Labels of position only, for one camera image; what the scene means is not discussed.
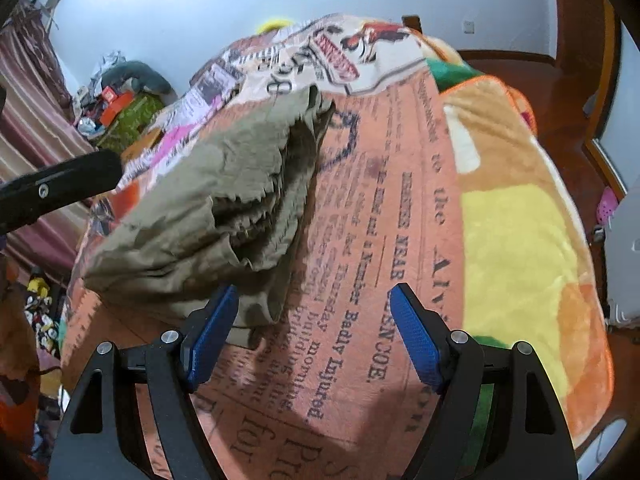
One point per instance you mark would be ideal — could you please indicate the orange flat box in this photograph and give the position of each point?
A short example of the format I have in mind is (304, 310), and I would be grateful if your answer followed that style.
(117, 107)

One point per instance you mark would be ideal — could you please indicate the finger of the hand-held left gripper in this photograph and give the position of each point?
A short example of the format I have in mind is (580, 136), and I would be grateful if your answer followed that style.
(60, 182)

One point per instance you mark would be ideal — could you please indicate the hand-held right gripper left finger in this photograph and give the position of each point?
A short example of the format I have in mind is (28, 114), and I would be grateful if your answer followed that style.
(210, 340)

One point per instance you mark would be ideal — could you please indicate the white wall socket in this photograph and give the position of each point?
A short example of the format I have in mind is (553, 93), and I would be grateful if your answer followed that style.
(468, 27)

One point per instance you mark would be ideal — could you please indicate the green storage box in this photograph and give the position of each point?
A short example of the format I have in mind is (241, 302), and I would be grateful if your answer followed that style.
(140, 120)

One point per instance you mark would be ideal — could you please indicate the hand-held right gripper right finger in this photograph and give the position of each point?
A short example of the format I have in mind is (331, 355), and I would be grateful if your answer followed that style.
(415, 335)

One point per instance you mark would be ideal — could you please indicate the cartoon printed sheet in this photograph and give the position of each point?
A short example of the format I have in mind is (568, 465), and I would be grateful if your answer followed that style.
(42, 310)

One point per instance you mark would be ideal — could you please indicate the grey plush pillow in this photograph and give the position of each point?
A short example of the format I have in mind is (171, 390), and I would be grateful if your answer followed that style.
(145, 72)

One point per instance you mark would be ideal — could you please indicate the pile of small clutter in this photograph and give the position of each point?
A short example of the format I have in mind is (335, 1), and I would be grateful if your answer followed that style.
(87, 110)

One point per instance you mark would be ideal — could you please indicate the yellow curved plush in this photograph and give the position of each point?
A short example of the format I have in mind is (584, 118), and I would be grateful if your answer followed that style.
(272, 24)

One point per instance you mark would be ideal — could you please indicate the brown wooden door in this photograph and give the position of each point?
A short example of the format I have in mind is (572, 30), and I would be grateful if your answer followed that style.
(580, 5)

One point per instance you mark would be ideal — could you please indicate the grey crumpled clothes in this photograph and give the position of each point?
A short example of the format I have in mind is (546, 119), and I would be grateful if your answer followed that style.
(107, 62)

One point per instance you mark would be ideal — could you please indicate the khaki pants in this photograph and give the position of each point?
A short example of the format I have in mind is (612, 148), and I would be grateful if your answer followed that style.
(200, 200)

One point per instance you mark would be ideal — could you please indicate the pink slipper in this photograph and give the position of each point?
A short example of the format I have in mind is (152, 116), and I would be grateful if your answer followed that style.
(607, 205)

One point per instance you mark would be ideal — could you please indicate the small orange carton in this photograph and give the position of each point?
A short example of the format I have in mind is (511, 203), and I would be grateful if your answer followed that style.
(109, 95)

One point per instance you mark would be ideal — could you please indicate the striped brown curtain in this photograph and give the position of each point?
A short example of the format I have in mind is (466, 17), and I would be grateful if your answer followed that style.
(35, 100)

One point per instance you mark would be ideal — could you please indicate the dark wooden bed post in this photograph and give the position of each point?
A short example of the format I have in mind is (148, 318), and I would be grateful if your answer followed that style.
(412, 22)

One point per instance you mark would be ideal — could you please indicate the wooden lap table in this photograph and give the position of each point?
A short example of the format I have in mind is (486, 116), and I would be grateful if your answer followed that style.
(142, 145)

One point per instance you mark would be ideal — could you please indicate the colourful fleece blanket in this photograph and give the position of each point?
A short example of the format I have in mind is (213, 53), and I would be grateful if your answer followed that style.
(510, 240)

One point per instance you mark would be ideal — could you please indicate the newspaper printed blanket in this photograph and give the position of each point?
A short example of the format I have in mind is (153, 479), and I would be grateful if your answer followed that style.
(360, 210)

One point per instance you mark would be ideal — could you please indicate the orange brown cloth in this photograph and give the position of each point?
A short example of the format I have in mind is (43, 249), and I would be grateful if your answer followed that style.
(15, 360)

